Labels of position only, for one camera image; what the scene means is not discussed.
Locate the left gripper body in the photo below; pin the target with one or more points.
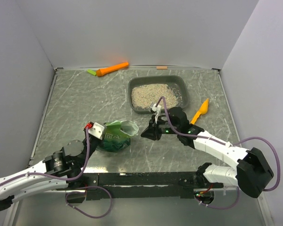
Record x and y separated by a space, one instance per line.
93 145

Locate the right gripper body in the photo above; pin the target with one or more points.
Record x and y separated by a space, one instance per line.
167 128

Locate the green litter bag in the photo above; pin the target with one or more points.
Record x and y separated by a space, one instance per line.
118 135

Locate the grey litter box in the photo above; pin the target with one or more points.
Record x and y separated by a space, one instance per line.
172 80

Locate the yellow plastic scoop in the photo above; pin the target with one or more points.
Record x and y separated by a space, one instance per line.
202 110

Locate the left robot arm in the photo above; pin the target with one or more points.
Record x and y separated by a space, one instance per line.
61 170

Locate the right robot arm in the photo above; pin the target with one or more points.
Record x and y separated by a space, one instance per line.
246 169

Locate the litter granules in box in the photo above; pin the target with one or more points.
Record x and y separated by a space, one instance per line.
143 96

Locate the tan tape piece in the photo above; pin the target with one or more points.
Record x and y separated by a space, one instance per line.
161 67

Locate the orange toy microphone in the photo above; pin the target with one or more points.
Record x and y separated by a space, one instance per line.
103 71

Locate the green rectangular block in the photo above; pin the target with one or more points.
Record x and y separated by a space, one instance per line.
92 72

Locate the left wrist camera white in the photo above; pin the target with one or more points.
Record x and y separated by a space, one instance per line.
95 129

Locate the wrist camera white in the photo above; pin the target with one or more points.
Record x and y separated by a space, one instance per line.
156 110
95 129

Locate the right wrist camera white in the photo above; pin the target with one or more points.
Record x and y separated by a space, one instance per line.
156 110

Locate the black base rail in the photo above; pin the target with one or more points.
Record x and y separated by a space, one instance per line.
142 185

